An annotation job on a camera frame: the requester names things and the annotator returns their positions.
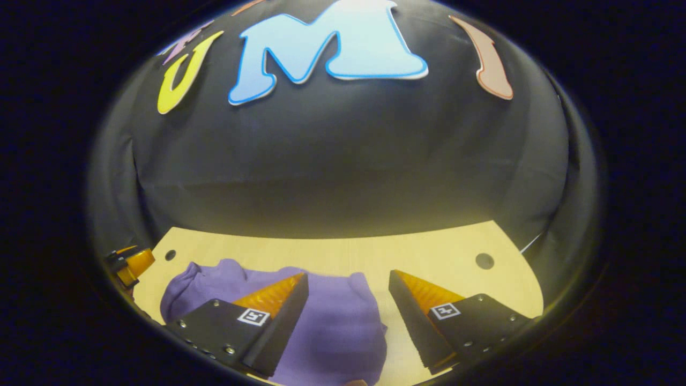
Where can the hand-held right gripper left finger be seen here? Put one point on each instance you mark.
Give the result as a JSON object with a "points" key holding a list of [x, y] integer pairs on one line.
{"points": [[278, 332]]}

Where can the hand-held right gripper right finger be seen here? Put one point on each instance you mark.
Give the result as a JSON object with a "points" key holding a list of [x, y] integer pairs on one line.
{"points": [[415, 321]]}

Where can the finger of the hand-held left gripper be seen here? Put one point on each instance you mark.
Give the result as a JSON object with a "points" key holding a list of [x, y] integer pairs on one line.
{"points": [[136, 264]]}

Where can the black backdrop cloth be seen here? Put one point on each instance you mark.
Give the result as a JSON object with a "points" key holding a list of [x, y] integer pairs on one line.
{"points": [[343, 161]]}

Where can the purple button shirt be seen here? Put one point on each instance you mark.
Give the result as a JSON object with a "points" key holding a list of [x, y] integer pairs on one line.
{"points": [[332, 327]]}

